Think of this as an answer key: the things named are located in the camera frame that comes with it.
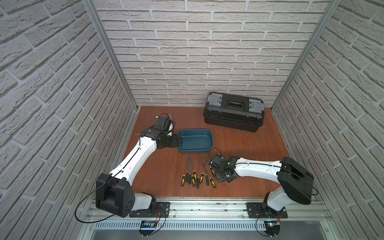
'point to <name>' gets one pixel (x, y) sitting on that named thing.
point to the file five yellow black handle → (194, 172)
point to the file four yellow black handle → (192, 177)
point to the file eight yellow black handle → (206, 175)
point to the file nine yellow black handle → (212, 182)
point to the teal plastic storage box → (196, 141)
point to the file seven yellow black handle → (202, 176)
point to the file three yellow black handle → (190, 174)
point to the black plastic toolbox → (237, 111)
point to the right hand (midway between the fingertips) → (222, 176)
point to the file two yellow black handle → (187, 173)
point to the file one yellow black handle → (184, 175)
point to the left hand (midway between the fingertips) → (177, 140)
